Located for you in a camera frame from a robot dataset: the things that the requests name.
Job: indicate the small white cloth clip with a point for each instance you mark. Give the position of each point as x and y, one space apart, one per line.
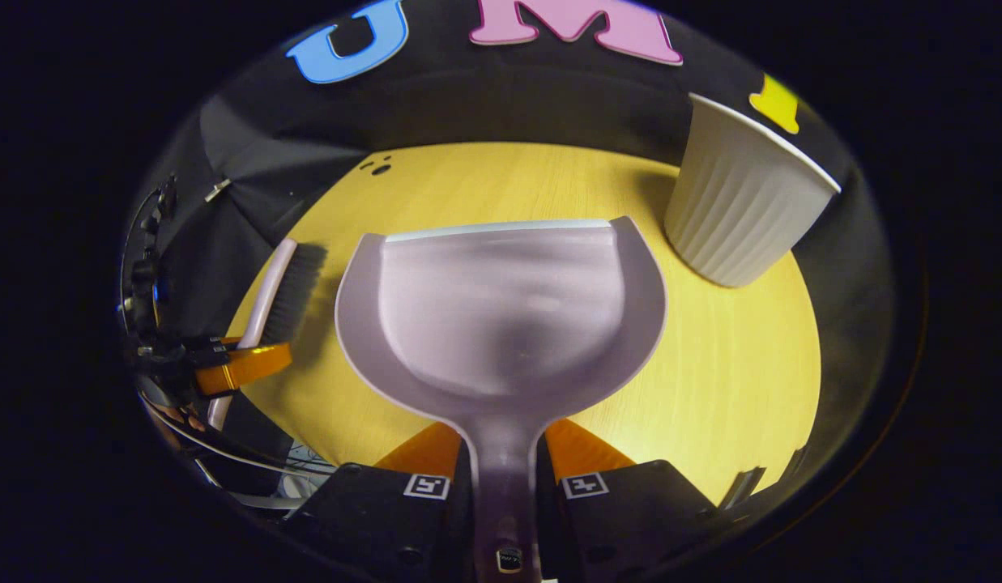
217 190

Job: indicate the white ribbed garbage bin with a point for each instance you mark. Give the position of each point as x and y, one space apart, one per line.
739 202

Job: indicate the small lilac broom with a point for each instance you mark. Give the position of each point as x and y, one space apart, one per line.
294 283

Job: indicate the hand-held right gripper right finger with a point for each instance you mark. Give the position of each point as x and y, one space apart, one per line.
630 518

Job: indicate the lilac dustpan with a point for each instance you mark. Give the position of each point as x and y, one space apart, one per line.
509 324

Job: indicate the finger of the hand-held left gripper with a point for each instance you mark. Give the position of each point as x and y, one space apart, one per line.
249 364

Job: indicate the black backdrop cloth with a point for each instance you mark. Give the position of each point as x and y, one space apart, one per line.
509 97

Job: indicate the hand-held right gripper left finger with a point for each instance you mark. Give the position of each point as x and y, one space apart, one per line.
363 518

